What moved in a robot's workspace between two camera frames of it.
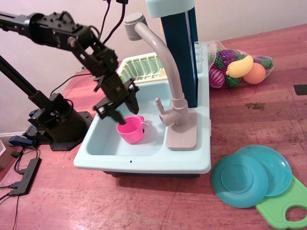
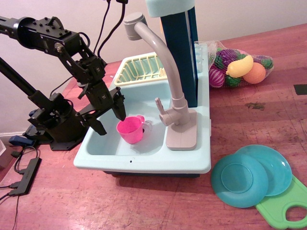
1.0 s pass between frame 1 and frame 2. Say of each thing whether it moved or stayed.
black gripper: moved
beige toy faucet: stayed
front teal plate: stayed
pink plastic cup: stayed
